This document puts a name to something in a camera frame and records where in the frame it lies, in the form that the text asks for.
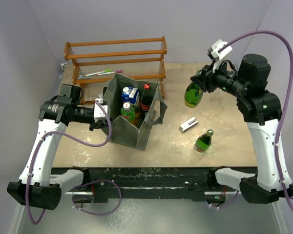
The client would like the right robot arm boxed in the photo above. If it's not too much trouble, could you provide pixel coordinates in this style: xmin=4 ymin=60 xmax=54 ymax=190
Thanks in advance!
xmin=190 ymin=54 xmax=293 ymax=204

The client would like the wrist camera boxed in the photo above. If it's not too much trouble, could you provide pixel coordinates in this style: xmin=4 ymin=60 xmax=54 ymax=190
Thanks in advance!
xmin=208 ymin=39 xmax=232 ymax=73
xmin=94 ymin=98 xmax=110 ymax=122

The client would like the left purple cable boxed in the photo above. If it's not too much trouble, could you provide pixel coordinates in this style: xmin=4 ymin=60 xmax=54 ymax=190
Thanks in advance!
xmin=25 ymin=102 xmax=113 ymax=225

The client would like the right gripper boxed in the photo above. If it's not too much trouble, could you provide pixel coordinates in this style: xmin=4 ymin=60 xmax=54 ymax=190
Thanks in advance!
xmin=192 ymin=58 xmax=249 ymax=98

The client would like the green glass bottle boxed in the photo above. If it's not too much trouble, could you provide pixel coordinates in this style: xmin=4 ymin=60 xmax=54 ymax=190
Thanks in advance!
xmin=195 ymin=129 xmax=213 ymax=152
xmin=184 ymin=82 xmax=203 ymax=108

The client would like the green glass bottle front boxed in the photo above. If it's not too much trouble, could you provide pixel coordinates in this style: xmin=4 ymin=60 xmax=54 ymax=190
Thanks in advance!
xmin=195 ymin=129 xmax=213 ymax=152

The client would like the blue juice carton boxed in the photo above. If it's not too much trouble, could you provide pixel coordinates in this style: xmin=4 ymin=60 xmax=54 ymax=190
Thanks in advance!
xmin=121 ymin=86 xmax=140 ymax=119

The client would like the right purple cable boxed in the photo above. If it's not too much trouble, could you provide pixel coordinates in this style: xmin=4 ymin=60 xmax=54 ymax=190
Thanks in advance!
xmin=219 ymin=30 xmax=293 ymax=224

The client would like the wooden shelf rack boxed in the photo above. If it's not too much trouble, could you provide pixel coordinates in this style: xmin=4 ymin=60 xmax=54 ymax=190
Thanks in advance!
xmin=63 ymin=37 xmax=167 ymax=97

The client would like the white stapler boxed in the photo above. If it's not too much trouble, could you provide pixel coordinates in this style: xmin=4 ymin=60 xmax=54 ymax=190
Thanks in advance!
xmin=179 ymin=117 xmax=198 ymax=133

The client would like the green canvas bag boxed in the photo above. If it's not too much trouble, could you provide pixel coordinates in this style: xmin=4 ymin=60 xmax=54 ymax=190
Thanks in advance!
xmin=103 ymin=74 xmax=167 ymax=151

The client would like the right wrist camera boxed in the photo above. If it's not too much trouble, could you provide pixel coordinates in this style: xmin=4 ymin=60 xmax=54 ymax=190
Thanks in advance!
xmin=208 ymin=39 xmax=232 ymax=73

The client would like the cola glass bottle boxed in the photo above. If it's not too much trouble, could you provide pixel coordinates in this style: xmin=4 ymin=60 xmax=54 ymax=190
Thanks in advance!
xmin=140 ymin=83 xmax=153 ymax=119

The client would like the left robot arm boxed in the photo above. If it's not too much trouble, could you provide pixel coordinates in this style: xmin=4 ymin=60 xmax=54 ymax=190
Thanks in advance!
xmin=7 ymin=84 xmax=111 ymax=210

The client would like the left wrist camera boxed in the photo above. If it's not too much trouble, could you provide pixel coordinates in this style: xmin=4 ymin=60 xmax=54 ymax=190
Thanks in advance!
xmin=94 ymin=98 xmax=110 ymax=122

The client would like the orange soda plastic bottle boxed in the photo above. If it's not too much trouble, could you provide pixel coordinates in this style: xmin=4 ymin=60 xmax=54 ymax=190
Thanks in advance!
xmin=121 ymin=102 xmax=135 ymax=125

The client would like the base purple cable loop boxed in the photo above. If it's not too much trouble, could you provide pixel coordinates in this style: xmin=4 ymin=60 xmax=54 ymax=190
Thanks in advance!
xmin=72 ymin=179 xmax=123 ymax=216

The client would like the magenta capped marker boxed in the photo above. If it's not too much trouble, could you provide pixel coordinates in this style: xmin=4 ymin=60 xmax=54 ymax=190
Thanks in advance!
xmin=97 ymin=70 xmax=123 ymax=76

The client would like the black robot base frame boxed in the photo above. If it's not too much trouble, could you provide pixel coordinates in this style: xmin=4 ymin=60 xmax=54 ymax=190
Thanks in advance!
xmin=51 ymin=166 xmax=237 ymax=203

